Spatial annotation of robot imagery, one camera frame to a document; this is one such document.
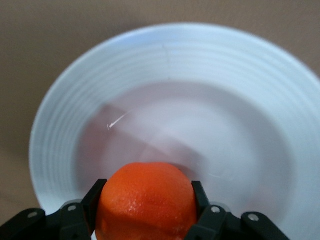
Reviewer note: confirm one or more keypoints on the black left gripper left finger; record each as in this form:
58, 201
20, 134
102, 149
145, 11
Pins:
85, 212

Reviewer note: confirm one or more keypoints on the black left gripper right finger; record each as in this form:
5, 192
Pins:
212, 222

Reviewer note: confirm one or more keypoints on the orange mandarin fruit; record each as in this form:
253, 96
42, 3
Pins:
147, 200

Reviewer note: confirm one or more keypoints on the white ribbed round plate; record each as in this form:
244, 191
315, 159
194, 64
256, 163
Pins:
187, 100

